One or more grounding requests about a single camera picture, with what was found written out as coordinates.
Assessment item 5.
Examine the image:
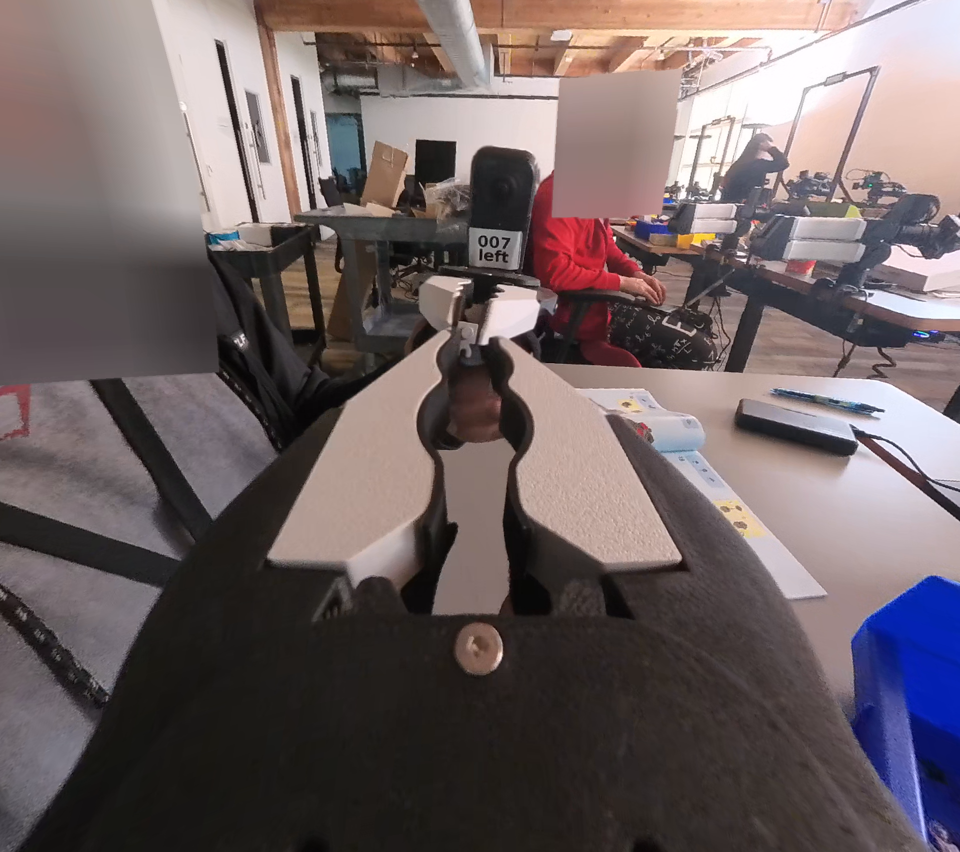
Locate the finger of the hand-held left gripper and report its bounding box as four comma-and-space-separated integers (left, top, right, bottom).
417, 273, 471, 333
476, 286, 560, 347

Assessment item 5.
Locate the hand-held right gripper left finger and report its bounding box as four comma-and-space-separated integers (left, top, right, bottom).
264, 329, 459, 613

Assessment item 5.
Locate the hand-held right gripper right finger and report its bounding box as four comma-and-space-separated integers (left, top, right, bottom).
486, 335, 684, 615

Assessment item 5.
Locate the grey desk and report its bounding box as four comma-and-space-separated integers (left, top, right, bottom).
431, 363, 960, 726

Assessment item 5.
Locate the person's left hand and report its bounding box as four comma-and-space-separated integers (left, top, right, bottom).
446, 363, 504, 446

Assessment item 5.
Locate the black monitor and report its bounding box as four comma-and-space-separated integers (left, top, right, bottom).
414, 140, 457, 197

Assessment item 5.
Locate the black office chair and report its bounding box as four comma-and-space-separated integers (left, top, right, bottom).
540, 286, 654, 351

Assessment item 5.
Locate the cardboard box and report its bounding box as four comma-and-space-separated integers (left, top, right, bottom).
327, 241, 380, 339
362, 141, 411, 208

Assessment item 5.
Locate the grey metal workbench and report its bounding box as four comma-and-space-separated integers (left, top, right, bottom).
294, 206, 481, 351

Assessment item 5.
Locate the light blue instruction booklet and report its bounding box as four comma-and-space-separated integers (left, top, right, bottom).
577, 387, 826, 602

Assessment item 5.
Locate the dark door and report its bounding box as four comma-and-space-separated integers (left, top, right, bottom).
291, 76, 320, 212
213, 38, 260, 223

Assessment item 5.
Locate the black power bank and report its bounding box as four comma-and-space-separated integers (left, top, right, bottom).
733, 398, 860, 457

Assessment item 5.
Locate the white equipment box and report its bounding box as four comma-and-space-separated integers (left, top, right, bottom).
776, 216, 865, 264
686, 201, 740, 237

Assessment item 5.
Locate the blue pen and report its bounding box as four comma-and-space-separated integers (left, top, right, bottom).
771, 387, 886, 414

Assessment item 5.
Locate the person's grey top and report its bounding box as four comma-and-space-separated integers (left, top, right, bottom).
0, 376, 331, 852

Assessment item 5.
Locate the long work table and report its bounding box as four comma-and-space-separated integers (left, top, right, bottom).
611, 218, 960, 373

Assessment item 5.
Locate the blue plastic bin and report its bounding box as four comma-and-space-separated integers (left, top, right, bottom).
851, 575, 960, 852

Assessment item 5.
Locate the black cable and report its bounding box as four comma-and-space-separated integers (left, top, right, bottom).
851, 425, 960, 523

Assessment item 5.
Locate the black patterned lanyard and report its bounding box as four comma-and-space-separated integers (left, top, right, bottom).
0, 582, 110, 711

